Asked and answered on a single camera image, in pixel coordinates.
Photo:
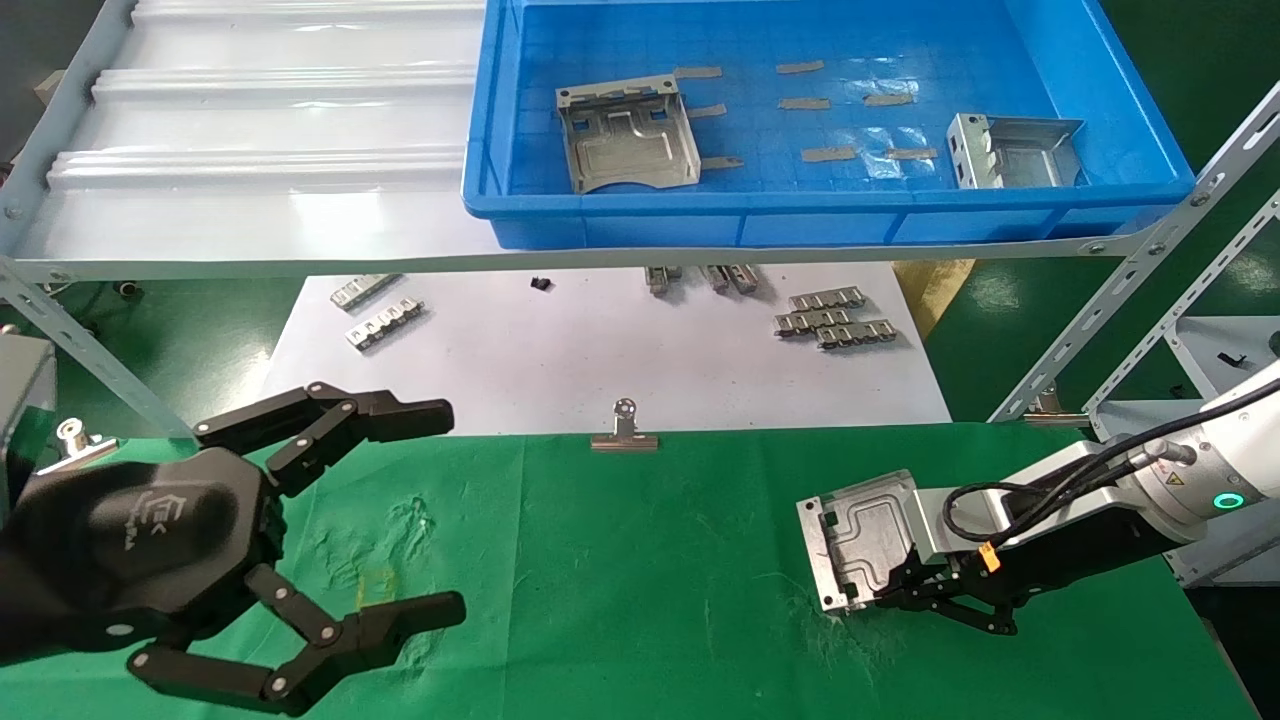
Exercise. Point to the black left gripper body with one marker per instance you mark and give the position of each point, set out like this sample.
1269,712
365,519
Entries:
120,550

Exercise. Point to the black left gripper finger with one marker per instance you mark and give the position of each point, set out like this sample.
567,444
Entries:
390,625
340,415

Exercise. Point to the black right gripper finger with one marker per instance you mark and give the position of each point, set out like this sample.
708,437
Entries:
950,598

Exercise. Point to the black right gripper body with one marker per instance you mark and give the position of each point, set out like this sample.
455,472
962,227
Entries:
1080,555

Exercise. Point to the silver sheet metal bracket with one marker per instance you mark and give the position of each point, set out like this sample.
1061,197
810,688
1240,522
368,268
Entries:
1020,160
870,535
625,140

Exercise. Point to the silver notched metal strip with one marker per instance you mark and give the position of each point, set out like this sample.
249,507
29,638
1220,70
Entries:
856,334
385,324
826,298
812,321
365,291

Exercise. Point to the silver binder clip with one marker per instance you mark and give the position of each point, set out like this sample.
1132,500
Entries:
1055,418
625,440
72,435

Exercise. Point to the grey metal side rack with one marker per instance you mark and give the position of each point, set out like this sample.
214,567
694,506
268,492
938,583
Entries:
1200,340

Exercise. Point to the black caster wheel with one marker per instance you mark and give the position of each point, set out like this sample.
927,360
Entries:
126,288

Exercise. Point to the green table cloth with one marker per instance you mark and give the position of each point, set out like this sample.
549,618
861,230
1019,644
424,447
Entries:
650,600

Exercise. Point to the tan woven sack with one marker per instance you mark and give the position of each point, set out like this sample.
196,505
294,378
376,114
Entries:
935,290

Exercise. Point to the grey metal shelf rack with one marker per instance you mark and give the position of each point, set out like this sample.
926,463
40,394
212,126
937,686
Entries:
250,120

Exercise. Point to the blue plastic bin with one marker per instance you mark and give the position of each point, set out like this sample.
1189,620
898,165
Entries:
600,225

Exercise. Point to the small silver metal part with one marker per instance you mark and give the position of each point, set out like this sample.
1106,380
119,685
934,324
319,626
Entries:
743,278
660,278
715,278

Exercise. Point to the clear plastic film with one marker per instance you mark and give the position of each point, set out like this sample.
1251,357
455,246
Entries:
890,168

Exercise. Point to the brown tape strip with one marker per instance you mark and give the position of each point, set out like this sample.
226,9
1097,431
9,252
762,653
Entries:
720,162
888,98
800,67
910,153
828,154
805,103
700,72
707,110

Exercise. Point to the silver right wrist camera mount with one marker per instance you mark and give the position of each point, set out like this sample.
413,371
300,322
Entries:
935,525

